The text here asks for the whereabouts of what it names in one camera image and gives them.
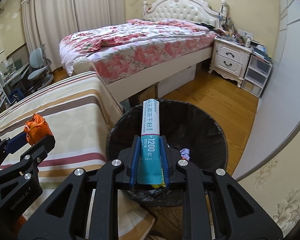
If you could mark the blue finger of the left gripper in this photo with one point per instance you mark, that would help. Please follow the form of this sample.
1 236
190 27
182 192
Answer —
16 143

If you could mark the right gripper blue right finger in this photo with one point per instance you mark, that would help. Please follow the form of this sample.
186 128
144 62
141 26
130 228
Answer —
164 161

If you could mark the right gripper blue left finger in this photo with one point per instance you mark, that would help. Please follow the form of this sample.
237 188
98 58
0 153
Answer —
134 163

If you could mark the teal white sachet pack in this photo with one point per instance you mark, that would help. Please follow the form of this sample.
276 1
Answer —
149 171

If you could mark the orange plastic bag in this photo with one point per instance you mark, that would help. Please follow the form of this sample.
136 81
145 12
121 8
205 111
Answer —
36 129

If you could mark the yellow foam fruit net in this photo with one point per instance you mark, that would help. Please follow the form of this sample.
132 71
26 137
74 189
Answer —
157 186

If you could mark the black lined trash bin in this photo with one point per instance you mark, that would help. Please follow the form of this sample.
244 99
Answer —
185 126

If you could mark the white study desk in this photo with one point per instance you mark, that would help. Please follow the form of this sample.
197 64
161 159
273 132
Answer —
10 76

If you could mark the grey blue desk chair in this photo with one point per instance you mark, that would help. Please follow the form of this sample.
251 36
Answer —
41 74

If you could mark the striped bed sheet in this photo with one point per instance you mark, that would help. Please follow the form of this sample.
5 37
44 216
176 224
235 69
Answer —
80 198

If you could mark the white under-bed storage box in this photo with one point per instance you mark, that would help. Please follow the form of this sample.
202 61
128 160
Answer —
175 81

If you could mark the white round bedpost knob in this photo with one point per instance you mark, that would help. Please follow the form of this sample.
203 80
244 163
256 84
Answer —
82 65

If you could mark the white two-drawer nightstand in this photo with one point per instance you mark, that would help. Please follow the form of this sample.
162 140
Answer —
230 60

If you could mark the pink floral quilt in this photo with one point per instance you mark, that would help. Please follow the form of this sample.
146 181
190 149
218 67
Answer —
118 51

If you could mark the clear plastic drawer unit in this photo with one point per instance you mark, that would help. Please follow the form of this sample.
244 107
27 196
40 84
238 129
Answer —
257 74

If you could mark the beige curtains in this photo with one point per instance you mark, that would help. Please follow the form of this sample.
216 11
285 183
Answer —
47 22

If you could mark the white bed with headboard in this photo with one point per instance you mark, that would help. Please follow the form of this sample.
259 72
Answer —
193 11

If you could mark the wall air conditioner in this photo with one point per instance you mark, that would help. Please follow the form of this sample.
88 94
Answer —
1 8

